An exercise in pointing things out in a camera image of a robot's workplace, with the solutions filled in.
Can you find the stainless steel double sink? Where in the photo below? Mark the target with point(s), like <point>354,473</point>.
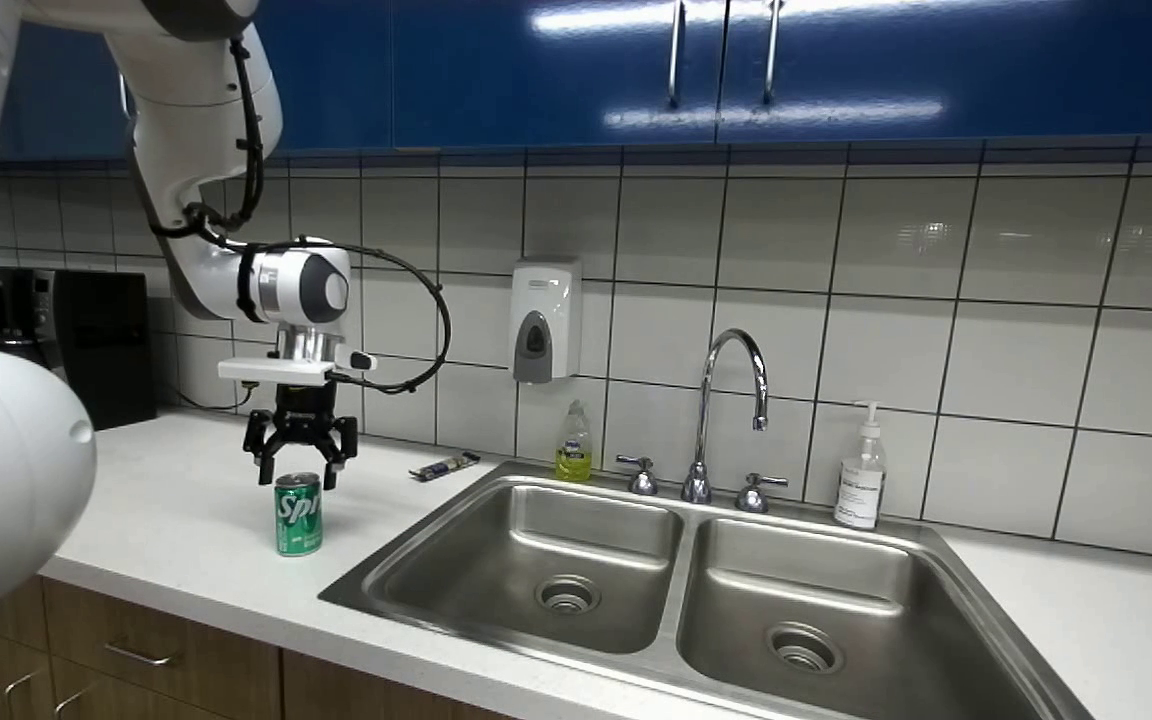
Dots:
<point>736,584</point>

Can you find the small black silver object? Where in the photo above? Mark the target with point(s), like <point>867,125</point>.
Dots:
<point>440,467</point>

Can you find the wooden base cabinet door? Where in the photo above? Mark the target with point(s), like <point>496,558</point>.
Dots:
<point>361,696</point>

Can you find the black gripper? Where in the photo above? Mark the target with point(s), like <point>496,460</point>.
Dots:
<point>304,419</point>

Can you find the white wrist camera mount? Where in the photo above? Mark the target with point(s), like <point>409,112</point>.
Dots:
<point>268,369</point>

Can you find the wooden drawer cabinet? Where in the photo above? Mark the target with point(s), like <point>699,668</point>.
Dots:
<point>162,624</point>

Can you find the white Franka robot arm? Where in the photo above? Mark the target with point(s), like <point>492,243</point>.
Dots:
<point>190,121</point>

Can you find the yellow dish soap bottle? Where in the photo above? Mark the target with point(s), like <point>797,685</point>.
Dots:
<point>575,460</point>

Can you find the green soda can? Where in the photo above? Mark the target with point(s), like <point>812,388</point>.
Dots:
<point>299,516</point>

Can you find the black box appliance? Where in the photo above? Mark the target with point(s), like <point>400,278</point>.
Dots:
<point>104,344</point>

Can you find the steel sink drain strainer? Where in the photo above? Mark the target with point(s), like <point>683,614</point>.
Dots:
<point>567,593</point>
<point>803,650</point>

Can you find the white wall soap dispenser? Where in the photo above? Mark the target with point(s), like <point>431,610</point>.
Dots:
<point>543,314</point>

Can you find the chrome gooseneck faucet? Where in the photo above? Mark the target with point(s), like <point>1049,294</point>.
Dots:
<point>702,415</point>

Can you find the clear pump soap bottle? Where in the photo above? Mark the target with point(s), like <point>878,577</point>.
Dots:
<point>859,495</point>

